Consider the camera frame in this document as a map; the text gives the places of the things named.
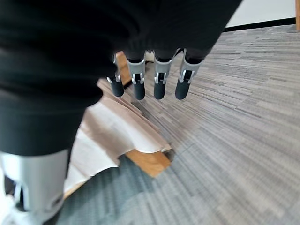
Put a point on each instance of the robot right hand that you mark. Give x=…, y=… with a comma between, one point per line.
x=58, y=58

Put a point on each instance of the white bed sheet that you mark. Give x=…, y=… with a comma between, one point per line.
x=105, y=133

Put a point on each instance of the beige bed cover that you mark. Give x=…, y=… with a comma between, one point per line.
x=140, y=126

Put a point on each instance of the black baseboard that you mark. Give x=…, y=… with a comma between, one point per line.
x=260, y=25

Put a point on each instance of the wooden door frame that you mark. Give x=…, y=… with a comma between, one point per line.
x=297, y=14

